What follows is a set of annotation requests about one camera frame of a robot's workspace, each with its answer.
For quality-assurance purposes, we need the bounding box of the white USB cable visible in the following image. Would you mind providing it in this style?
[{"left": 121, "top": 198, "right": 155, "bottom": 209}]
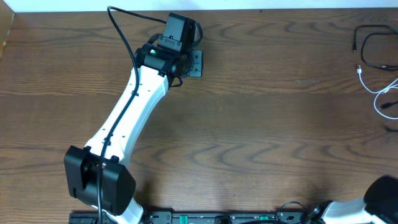
[{"left": 356, "top": 64, "right": 398, "bottom": 121}]

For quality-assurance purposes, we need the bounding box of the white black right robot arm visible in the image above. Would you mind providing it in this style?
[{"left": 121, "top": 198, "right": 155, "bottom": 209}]
[{"left": 304, "top": 175, "right": 397, "bottom": 224}]

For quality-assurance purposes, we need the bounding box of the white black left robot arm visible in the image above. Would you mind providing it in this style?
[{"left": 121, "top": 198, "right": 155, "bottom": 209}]
[{"left": 64, "top": 13, "right": 203, "bottom": 223}]

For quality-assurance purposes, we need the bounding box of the black mounting rail base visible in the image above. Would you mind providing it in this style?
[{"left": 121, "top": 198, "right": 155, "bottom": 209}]
[{"left": 68, "top": 208, "right": 312, "bottom": 224}]

